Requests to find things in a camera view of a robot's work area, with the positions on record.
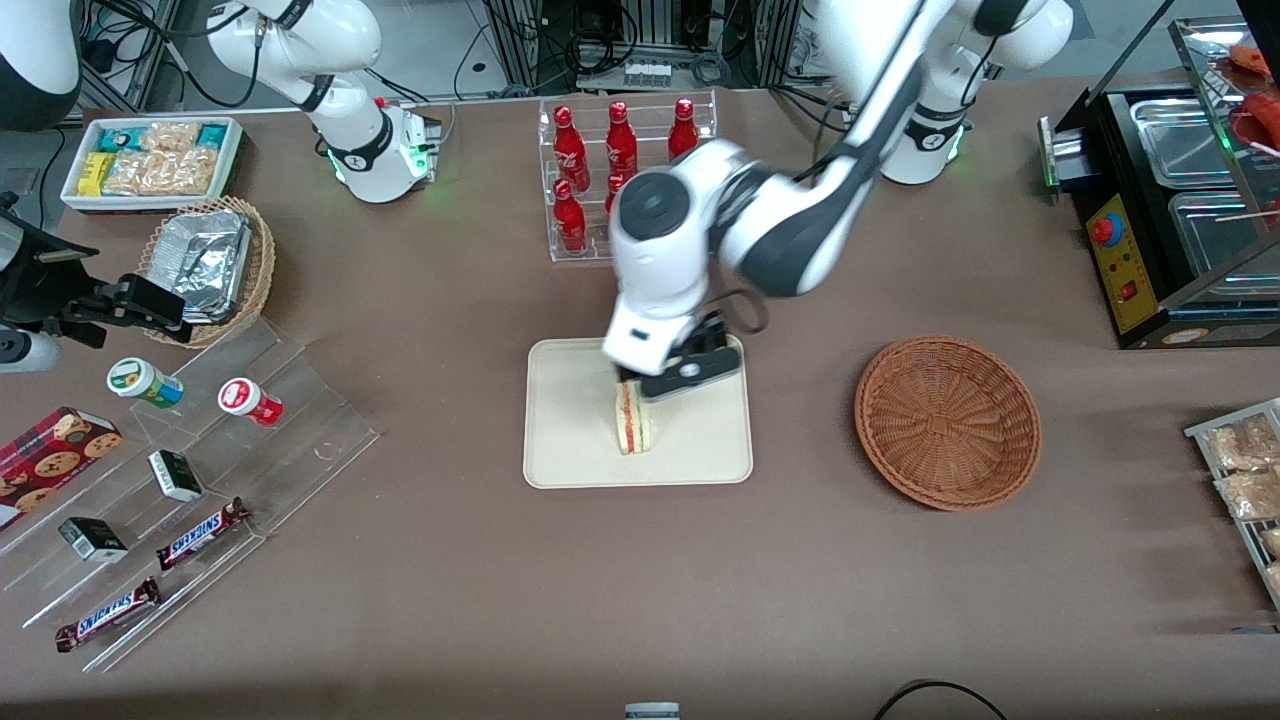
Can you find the red cola bottle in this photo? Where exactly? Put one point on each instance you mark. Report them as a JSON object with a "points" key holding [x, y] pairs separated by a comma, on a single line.
{"points": [[570, 150], [621, 140], [614, 192], [570, 220], [683, 130]]}

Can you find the white plastic snack bin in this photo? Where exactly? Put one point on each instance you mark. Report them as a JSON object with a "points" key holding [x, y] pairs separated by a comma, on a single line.
{"points": [[235, 160]]}

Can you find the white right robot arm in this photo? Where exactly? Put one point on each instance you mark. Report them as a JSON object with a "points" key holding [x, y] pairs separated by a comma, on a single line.
{"points": [[370, 150]]}

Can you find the grey power strip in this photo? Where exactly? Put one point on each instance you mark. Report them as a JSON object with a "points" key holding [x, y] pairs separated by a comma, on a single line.
{"points": [[647, 75]]}

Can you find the steel warmer pan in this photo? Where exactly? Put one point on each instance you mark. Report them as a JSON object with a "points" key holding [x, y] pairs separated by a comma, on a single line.
{"points": [[1215, 240], [1180, 140]]}

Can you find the tray of packaged snacks right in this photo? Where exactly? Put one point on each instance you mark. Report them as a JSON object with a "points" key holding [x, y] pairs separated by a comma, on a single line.
{"points": [[1245, 540]]}

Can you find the clear acrylic bottle rack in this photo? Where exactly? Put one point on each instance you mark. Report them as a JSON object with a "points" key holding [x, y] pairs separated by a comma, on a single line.
{"points": [[560, 255]]}

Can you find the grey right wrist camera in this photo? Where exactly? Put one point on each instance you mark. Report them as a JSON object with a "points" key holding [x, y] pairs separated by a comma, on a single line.
{"points": [[28, 352]]}

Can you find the tan wicker basket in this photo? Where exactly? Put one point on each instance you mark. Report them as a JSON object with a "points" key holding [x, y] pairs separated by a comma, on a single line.
{"points": [[262, 270]]}

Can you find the red tartan cookie box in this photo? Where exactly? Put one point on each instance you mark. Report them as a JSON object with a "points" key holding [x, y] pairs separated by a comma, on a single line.
{"points": [[50, 460]]}

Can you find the red lid snack cup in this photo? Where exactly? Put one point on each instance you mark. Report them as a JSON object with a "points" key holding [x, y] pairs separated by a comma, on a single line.
{"points": [[248, 400]]}

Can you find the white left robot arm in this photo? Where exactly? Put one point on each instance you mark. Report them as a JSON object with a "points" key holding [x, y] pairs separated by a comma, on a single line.
{"points": [[780, 230]]}

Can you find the black food warmer cabinet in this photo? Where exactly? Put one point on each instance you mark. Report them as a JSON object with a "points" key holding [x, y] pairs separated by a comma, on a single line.
{"points": [[1120, 260]]}

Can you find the clear acrylic stepped display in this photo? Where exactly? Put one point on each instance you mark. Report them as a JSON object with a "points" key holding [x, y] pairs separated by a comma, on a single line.
{"points": [[300, 440]]}

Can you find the beige plastic tray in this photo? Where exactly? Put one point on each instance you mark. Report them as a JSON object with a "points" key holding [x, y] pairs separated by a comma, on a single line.
{"points": [[570, 430]]}

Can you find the round brown wicker basket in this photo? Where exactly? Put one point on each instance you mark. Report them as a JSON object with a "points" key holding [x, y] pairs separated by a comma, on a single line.
{"points": [[945, 425]]}

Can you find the clear bag of puffed snacks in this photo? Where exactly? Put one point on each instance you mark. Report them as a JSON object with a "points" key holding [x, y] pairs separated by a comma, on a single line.
{"points": [[1240, 445], [1250, 495], [1274, 576], [160, 172], [1272, 542], [170, 135]]}

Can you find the stack of foil trays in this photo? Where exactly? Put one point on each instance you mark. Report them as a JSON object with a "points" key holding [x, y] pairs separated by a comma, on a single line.
{"points": [[205, 265]]}

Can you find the Snickers chocolate bar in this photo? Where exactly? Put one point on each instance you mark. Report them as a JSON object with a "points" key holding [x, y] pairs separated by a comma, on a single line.
{"points": [[200, 533], [108, 614]]}

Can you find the small black carton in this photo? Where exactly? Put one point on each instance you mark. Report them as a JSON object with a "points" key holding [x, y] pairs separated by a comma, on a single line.
{"points": [[176, 476], [92, 540]]}

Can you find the grey cylindrical object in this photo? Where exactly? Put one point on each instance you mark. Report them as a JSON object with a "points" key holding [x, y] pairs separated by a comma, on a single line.
{"points": [[652, 712]]}

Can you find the teal snack packet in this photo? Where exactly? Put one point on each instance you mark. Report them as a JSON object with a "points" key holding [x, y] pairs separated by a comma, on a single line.
{"points": [[120, 137], [210, 136]]}

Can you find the yellow snack packet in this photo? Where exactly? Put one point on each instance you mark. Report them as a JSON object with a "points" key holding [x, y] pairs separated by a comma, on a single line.
{"points": [[95, 172]]}

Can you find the triangle sandwich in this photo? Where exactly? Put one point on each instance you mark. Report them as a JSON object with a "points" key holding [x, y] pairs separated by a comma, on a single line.
{"points": [[634, 420]]}

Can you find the green lid snack cup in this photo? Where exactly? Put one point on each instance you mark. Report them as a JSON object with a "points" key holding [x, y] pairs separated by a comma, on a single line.
{"points": [[140, 382]]}

